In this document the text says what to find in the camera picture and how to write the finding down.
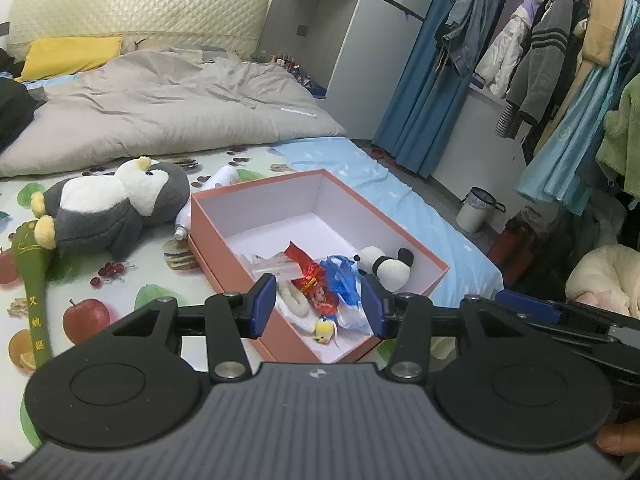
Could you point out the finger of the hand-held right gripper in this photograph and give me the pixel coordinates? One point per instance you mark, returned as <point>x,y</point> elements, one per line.
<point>530,305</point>

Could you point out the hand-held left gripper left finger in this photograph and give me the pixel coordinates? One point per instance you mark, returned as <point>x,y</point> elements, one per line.
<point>262,306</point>

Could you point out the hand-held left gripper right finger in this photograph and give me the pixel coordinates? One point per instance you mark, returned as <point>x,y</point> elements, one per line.
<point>372,306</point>

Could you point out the white waffle towel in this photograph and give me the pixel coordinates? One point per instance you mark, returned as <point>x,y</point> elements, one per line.
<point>292,302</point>

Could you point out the blue snack packet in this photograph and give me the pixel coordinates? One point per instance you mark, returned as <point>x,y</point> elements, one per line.
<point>345,280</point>

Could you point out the panda plush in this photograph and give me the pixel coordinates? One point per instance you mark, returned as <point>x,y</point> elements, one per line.
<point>387,267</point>

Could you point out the clear plastic packet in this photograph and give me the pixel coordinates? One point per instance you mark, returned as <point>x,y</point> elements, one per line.
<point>272,265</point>

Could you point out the small yellow plush toy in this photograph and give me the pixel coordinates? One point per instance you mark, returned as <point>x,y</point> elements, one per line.
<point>324,331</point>

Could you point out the red snack packet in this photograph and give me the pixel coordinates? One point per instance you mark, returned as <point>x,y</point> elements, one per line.
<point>315,285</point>

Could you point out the orange cardboard box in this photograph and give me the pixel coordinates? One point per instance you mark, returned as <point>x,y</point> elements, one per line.
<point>215,250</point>

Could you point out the person's right hand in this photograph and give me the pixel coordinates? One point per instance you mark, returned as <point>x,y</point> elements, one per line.
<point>620,440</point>

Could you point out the red bag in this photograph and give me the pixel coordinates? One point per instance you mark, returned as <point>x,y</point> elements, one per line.
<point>515,242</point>

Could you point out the cream plush blanket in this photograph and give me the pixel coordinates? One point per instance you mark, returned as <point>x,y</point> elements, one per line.
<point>605,275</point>

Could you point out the white trash bin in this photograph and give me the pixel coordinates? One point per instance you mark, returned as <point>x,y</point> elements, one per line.
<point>475,215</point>

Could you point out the fruit printed plastic mat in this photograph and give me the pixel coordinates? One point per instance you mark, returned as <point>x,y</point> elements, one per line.
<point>145,260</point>

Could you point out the white tube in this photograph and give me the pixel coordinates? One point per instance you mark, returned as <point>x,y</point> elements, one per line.
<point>215,185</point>

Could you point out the light blue dress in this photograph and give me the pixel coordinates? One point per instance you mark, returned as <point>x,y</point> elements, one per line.
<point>565,150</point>

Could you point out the grey penguin plush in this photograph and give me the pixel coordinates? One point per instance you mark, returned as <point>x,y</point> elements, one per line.
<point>100,225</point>

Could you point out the green fleece garment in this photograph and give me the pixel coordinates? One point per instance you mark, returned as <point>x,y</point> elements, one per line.
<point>620,135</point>

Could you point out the grey duvet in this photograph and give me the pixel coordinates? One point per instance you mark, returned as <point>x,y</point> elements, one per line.
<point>175,105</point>

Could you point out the green massage hammer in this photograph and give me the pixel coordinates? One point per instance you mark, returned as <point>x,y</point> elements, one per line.
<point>35,280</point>

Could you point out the grey striped sweater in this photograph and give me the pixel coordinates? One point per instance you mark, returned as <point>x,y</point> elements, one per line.
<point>545,60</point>

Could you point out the row of small bottles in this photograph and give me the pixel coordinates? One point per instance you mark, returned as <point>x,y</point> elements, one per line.
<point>285,60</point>

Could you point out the white puffer jacket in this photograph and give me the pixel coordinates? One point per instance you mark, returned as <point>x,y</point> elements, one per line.
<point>505,55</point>

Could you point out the grey wardrobe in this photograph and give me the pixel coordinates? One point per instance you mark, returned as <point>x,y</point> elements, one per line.
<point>360,50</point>

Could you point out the beige pillow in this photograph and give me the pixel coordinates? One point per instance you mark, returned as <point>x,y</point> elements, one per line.
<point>155,44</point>

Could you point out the beige fleece garment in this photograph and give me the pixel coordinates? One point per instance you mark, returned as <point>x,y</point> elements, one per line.
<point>602,20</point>

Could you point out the yellow pillow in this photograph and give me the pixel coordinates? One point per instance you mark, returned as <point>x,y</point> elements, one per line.
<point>70,57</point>

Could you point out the black clothing pile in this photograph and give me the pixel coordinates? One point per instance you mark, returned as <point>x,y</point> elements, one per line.
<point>15,105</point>

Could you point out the beige padded headboard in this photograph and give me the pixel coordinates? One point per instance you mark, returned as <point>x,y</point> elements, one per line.
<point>140,10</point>

